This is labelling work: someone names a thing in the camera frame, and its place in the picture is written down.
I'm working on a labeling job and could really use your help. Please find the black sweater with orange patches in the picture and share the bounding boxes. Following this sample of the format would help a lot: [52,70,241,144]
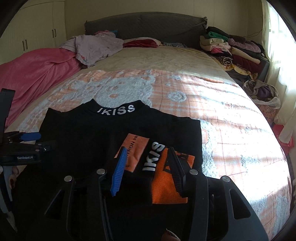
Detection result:
[13,100,202,240]

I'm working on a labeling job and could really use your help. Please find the basket of crumpled clothes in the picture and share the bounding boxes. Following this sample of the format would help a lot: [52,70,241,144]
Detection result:
[243,80,281,109]

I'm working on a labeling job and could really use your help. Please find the stack of folded clothes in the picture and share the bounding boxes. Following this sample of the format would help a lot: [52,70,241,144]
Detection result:
[200,27,269,83]

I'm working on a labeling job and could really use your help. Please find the left hand red nails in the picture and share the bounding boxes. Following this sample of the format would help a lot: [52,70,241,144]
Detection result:
[8,166,20,189]

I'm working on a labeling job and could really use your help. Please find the pink quilt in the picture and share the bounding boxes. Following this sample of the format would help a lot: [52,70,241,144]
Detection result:
[1,48,82,126]

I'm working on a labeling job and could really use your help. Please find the lilac crumpled garment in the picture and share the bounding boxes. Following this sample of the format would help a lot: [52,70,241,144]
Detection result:
[60,31,124,68]

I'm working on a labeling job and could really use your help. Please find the cream wardrobe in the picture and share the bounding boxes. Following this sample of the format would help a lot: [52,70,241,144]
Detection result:
[1,1,67,64]

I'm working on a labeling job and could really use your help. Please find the red velvet pillow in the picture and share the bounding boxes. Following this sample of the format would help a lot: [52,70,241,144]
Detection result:
[123,37,162,48]

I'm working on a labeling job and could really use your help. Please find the beige bed sheet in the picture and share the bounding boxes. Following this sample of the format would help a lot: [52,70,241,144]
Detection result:
[4,45,234,130]

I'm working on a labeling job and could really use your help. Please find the grey padded headboard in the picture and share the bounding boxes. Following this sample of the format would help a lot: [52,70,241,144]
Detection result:
[84,12,207,49]

